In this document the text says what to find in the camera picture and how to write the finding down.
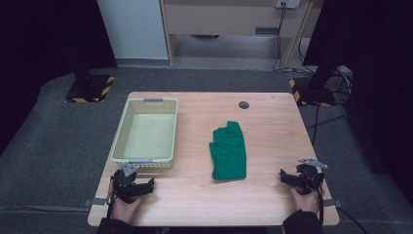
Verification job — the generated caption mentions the pale green plastic basket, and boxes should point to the pale green plastic basket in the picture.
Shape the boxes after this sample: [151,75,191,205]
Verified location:
[109,97,179,170]

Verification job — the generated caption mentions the black floor cable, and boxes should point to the black floor cable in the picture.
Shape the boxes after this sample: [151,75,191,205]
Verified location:
[305,102,349,147]

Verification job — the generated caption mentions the person's left hand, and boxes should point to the person's left hand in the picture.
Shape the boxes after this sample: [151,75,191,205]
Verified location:
[109,180,142,226]

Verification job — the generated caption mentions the light wooden cabinet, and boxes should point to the light wooden cabinet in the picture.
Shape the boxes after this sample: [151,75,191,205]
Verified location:
[159,0,325,70]

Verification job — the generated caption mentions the green cloth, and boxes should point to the green cloth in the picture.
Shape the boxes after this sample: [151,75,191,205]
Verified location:
[208,120,247,181]

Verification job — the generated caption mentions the black stand post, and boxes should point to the black stand post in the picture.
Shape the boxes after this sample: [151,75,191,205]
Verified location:
[307,62,341,98]
[71,57,95,94]

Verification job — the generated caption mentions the left hand-held gripper cable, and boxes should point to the left hand-held gripper cable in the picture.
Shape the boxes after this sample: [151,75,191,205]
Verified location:
[106,175,117,219]

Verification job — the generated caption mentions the white panel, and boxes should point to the white panel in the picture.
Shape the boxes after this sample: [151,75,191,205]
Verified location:
[95,0,170,60]

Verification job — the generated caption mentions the black cable under table edge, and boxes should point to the black cable under table edge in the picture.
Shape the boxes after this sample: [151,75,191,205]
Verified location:
[337,206,370,234]

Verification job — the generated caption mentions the black power strip cable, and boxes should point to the black power strip cable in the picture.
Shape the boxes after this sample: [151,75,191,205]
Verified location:
[272,2,288,72]

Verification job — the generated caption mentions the tangle of black cables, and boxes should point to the tangle of black cables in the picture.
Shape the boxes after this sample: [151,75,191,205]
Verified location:
[282,38,355,106]

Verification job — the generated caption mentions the hand-held gripper cable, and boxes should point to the hand-held gripper cable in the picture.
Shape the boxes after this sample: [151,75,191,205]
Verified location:
[316,181,326,226]
[106,175,117,219]

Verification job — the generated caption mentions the grey tape strip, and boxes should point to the grey tape strip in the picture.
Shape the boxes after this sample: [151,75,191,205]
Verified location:
[321,198,344,209]
[83,197,108,208]

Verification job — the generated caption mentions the white power strip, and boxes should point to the white power strip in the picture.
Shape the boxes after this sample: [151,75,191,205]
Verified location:
[275,0,302,10]

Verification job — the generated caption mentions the person's right hand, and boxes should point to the person's right hand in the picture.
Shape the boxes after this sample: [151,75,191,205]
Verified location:
[289,186,323,216]

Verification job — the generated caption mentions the hazard-striped black stand base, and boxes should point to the hazard-striped black stand base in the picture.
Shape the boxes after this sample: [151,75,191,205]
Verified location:
[288,77,336,108]
[64,74,116,104]

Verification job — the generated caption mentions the right hand-held gripper cable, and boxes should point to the right hand-held gripper cable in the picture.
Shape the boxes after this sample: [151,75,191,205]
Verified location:
[316,181,326,226]

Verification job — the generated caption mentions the black curtain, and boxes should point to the black curtain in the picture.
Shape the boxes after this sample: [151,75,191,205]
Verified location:
[0,0,118,156]
[303,0,413,204]

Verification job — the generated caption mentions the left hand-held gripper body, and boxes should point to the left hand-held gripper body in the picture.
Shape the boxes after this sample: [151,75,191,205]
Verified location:
[111,162,141,205]

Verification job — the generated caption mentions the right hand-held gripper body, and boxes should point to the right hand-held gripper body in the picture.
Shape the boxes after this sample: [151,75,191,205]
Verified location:
[292,157,329,196]

